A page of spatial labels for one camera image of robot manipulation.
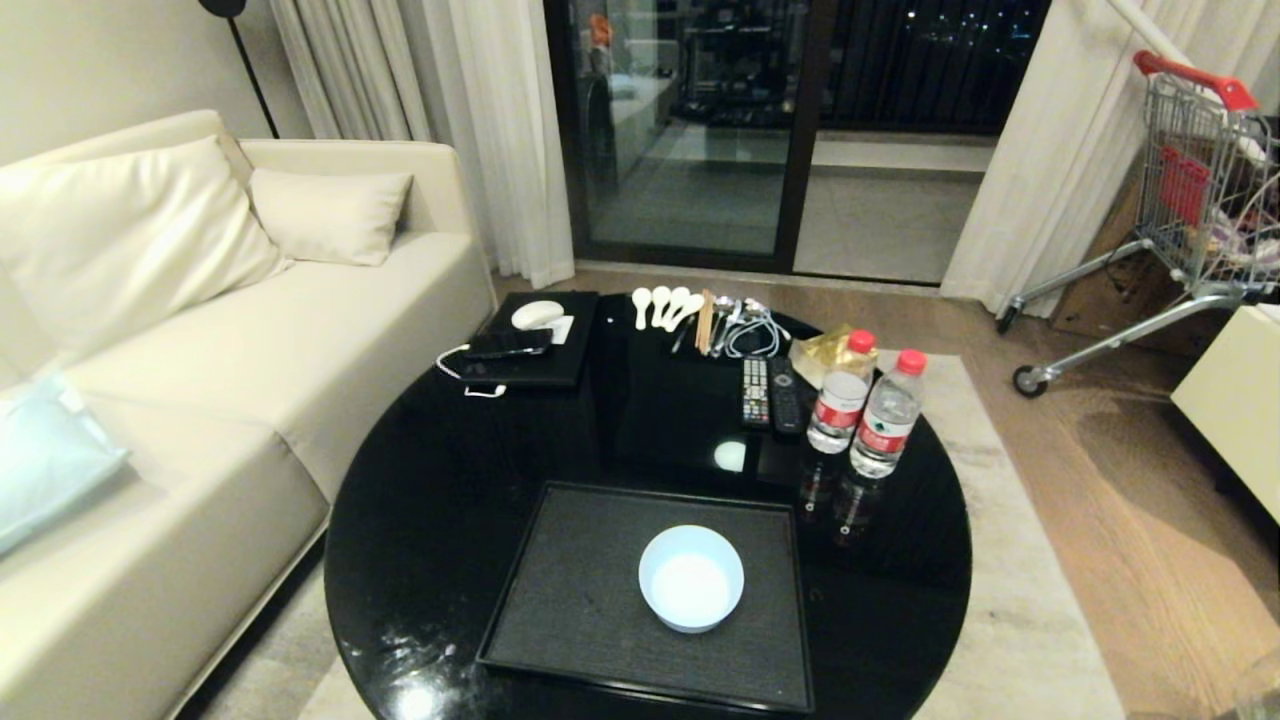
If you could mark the black framed glass sliding door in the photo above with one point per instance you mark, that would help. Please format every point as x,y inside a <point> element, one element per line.
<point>690,130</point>

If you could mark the metal spoon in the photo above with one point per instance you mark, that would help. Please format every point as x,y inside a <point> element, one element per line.
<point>726,318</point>

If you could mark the cream cabinet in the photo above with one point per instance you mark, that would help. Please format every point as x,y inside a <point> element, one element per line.
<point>1235,400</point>

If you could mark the white round bowl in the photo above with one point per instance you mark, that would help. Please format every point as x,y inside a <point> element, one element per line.
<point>691,590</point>

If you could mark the yellow snack packet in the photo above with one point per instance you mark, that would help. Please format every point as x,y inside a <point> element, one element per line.
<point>825,352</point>

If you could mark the black laptop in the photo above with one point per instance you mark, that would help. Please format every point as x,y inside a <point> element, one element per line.
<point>530,365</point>

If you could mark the large cream cushion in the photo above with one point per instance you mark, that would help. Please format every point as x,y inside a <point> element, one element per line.
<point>120,240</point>

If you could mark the light blue cushion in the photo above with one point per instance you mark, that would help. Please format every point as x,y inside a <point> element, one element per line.
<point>45,455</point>

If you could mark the white computer mouse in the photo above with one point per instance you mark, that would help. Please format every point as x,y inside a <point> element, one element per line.
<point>537,314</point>

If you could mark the cream sofa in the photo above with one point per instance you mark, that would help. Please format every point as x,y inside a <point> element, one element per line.
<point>250,400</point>

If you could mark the black smartphone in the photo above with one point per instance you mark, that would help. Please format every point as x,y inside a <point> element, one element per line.
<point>508,343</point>

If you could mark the round black glossy table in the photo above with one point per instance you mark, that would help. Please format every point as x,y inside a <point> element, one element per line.
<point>450,520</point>

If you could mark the clear water bottle red cap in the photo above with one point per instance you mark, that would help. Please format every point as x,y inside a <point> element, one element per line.
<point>885,425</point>
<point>838,400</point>

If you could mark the black floor lamp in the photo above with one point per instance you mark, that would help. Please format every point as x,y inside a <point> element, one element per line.
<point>250,70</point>

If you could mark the black remote with coloured buttons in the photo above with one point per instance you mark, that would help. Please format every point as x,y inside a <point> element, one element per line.
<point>755,392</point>

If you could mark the black rectangular tray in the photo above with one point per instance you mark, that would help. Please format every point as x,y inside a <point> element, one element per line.
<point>580,600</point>

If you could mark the plain black remote control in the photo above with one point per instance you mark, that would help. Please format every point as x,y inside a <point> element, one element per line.
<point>785,395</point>

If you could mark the white curtain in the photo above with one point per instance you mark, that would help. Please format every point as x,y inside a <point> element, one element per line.
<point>460,120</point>
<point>1080,150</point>

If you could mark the white paper note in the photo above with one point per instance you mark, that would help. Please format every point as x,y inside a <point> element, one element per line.
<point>562,328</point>

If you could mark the small cream cushion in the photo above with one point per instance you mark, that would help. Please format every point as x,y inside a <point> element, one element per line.
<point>330,215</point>

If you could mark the wooden chopsticks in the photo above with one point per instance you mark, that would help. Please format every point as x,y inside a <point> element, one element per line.
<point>706,320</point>

